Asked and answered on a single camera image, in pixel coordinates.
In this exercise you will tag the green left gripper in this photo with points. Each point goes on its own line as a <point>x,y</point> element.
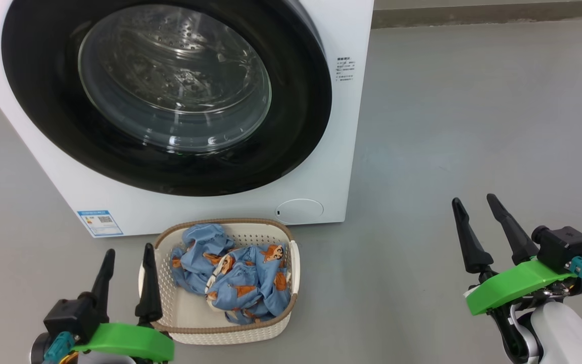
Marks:
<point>129,341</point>

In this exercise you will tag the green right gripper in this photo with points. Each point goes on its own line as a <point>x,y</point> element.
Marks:
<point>513,288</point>

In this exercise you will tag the black round glass door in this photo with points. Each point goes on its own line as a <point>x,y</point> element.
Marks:
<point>43,101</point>

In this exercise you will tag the cream basket with brown rim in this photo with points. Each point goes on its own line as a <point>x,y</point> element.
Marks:
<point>185,313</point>

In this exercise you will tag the white washing machine body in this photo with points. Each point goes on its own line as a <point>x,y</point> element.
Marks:
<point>321,177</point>

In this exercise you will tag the blue energy label sticker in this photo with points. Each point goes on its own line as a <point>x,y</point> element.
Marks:
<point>100,222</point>

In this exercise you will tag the round white filter cover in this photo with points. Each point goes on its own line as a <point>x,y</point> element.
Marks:
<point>300,211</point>

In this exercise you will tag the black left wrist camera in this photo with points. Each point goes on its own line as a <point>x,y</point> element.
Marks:
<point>71,316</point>

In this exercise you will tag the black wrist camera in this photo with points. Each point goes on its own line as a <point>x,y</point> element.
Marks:
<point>71,316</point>
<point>566,247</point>

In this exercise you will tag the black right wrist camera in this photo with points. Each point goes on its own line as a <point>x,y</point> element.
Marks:
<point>566,247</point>

